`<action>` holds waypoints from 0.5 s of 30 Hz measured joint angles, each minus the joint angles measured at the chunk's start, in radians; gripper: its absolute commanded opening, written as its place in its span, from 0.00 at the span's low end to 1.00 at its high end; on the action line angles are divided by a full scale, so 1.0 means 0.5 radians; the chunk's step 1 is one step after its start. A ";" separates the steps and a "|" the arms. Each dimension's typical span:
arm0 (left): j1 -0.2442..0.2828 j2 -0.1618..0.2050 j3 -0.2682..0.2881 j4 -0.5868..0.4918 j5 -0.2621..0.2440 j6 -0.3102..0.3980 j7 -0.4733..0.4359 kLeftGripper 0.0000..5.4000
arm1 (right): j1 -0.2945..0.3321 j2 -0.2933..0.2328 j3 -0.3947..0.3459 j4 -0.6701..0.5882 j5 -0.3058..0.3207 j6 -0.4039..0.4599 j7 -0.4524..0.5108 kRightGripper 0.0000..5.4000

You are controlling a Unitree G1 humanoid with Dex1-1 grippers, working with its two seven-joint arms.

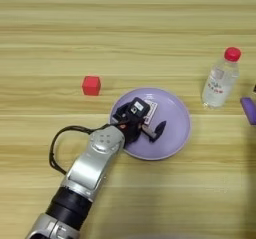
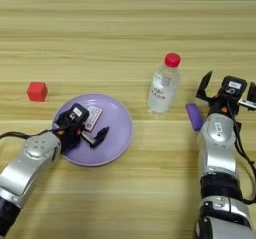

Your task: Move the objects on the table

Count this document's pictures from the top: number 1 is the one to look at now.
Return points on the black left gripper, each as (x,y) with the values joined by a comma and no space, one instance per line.
(131,129)

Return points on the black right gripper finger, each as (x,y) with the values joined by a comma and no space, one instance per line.
(254,89)

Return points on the white and pink eraser box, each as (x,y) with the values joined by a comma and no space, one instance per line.
(151,111)

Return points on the clear bottle with red cap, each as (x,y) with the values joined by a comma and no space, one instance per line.
(220,81)

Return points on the red cube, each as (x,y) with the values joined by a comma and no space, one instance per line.
(91,85)

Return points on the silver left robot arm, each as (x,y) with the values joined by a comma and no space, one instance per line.
(90,169)

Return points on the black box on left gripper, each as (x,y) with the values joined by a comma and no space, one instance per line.
(138,107)

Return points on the purple block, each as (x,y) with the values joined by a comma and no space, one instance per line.
(249,111)

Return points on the lilac round plate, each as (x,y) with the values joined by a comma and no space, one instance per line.
(173,129)

